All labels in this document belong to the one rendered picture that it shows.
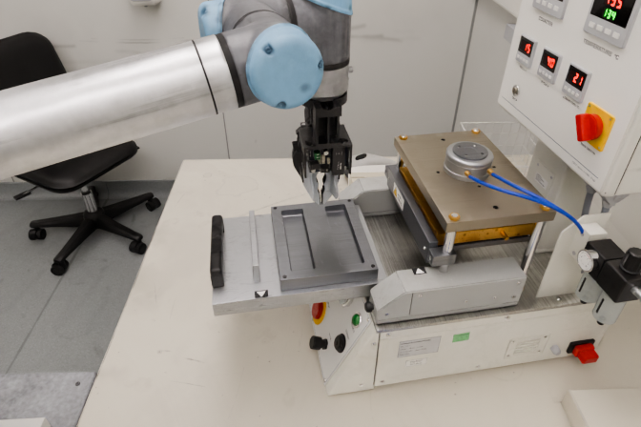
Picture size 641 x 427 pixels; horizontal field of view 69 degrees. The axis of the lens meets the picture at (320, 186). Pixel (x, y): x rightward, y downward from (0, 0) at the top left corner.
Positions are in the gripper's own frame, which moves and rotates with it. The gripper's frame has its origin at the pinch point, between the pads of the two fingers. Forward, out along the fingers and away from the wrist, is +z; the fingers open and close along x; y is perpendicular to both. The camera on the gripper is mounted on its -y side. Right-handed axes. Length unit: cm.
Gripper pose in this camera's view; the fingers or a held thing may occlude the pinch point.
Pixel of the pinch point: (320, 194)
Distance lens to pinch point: 79.4
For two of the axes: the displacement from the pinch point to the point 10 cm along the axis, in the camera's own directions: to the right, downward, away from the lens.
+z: 0.0, 8.2, 5.8
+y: 1.6, 5.7, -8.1
